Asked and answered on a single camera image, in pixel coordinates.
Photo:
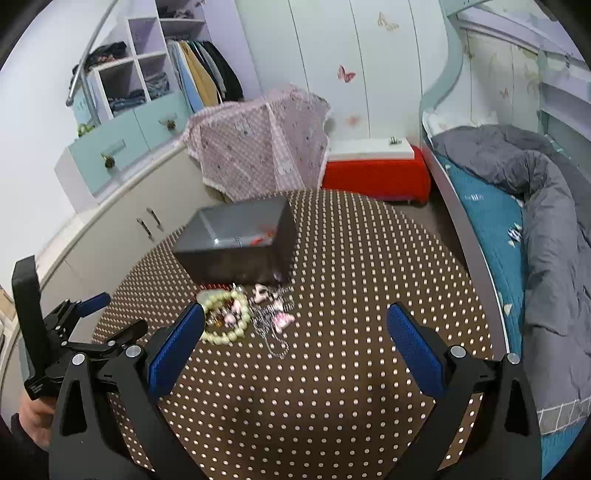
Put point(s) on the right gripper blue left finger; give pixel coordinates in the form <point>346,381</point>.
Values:
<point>169,348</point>

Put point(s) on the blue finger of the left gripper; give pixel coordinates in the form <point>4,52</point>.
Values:
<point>92,305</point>

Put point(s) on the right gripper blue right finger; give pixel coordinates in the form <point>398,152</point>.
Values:
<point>431,362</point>

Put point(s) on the pink bear charm keychain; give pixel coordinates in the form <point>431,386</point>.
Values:
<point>274,304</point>

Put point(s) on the person left hand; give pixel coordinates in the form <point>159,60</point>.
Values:
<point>36,417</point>

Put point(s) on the beige cabinet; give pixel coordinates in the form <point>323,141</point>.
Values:
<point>95,249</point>

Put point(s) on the brown polka dot tablecloth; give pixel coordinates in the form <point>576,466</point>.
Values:
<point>341,403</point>

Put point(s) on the grey storage box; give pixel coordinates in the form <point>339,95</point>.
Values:
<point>246,242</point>

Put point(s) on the teal bed sheet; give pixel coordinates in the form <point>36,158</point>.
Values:
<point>496,218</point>

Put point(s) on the mint green drawer unit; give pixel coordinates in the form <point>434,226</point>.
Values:
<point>101,159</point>

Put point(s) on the red storage bench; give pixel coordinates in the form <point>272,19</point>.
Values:
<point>386,169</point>

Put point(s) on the grey quilt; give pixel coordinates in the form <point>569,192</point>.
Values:
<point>556,232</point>

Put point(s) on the pink gingham bear cloth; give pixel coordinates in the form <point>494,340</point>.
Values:
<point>274,143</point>

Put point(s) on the hanging clothes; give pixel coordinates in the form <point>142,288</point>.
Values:
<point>204,76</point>

